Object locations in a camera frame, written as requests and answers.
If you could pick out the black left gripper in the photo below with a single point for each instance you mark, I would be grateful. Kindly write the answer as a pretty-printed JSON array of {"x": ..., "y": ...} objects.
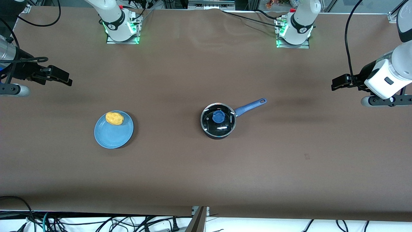
[{"x": 358, "y": 79}]

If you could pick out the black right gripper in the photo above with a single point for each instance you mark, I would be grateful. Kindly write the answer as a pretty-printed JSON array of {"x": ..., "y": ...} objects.
[{"x": 23, "y": 71}]

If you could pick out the yellow potato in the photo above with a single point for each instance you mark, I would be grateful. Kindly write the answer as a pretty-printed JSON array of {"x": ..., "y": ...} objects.
[{"x": 115, "y": 118}]

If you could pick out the glass lid with blue knob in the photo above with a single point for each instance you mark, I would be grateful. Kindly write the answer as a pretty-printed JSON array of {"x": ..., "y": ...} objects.
[{"x": 219, "y": 118}]

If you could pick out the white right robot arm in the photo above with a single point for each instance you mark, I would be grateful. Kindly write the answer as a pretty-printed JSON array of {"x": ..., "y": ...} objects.
[{"x": 112, "y": 14}]

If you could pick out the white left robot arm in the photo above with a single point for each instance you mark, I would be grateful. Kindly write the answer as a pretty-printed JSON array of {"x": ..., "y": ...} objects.
[{"x": 302, "y": 19}]

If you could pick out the blue round plate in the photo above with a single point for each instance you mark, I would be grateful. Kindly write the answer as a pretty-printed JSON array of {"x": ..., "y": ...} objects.
[{"x": 112, "y": 136}]

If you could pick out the brown table cover sheet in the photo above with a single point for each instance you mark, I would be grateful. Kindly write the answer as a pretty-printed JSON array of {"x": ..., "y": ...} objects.
[{"x": 206, "y": 177}]

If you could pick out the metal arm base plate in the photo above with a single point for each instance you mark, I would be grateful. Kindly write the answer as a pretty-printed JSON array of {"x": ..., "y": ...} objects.
[
  {"x": 111, "y": 40},
  {"x": 296, "y": 46}
]

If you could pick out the metal corner bracket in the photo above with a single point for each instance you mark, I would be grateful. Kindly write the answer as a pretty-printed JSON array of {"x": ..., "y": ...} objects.
[
  {"x": 392, "y": 16},
  {"x": 27, "y": 9}
]

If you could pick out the aluminium frame rail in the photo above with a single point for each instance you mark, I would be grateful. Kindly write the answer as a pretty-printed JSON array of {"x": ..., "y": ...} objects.
[{"x": 210, "y": 4}]

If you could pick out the aluminium frame profile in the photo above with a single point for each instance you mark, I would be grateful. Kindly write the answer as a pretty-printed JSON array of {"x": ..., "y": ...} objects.
[{"x": 198, "y": 220}]

